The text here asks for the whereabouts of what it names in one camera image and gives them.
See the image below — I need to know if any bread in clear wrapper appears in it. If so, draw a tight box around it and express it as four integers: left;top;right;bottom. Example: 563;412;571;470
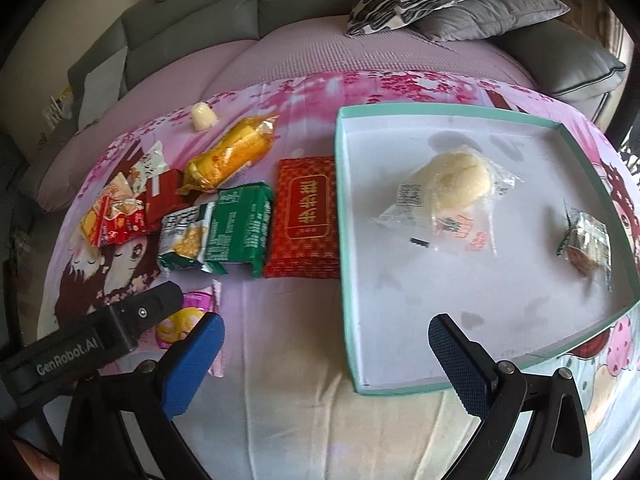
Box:
370;144;517;256

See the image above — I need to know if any white and orange cake packet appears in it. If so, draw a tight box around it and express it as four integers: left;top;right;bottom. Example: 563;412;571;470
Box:
80;172;133;247

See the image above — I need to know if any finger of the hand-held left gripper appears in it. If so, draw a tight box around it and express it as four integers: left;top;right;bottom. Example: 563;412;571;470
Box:
125;281;184;333

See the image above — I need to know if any yellow packet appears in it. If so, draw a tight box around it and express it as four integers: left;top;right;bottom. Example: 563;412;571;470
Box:
177;115;280;195

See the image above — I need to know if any dark red packet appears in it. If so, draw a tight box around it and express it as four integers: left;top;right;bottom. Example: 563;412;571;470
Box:
144;169;193;233

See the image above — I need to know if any grey pillow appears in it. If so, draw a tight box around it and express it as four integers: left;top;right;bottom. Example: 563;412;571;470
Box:
412;0;571;43

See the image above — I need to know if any heart-shaped jelly cup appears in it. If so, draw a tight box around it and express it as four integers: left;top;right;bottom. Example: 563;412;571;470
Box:
191;102;221;131

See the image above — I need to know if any grey sofa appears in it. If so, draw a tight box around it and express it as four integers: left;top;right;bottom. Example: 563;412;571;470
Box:
0;0;630;221

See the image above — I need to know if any white cookie packet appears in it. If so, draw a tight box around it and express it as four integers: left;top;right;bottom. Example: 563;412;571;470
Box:
129;141;166;196

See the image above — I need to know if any red clear candy packet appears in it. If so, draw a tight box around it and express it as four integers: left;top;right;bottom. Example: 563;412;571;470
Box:
97;195;148;246

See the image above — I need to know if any small brown snack clear wrapper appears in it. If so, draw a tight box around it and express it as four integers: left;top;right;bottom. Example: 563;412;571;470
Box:
556;200;613;292

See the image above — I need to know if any green and white cracker packet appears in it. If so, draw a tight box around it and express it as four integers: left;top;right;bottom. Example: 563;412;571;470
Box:
156;201;216;275

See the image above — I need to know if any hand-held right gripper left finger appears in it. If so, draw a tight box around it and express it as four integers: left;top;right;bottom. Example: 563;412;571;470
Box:
59;312;226;480

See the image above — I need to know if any teal cardboard box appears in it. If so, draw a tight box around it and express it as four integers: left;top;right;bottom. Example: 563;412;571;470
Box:
334;105;640;395

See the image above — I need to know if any printed blanket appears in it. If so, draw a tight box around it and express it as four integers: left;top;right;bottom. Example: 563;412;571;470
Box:
37;71;640;480

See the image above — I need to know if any light grey cloth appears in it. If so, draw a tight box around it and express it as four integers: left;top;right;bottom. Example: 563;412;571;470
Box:
67;50;128;131

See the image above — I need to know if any pink packet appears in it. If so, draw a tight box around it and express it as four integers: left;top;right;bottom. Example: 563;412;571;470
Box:
154;280;227;377

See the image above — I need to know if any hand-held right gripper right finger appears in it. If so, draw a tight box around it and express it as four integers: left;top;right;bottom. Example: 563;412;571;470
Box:
428;313;593;480

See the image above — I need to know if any red patterned packet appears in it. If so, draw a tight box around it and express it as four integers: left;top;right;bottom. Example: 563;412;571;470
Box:
263;156;342;279

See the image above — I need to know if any patterned beige curtain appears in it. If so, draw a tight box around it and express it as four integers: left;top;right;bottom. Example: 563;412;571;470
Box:
565;0;626;61

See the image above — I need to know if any pink sofa pad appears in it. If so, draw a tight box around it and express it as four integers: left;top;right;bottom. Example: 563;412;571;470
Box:
20;25;538;213

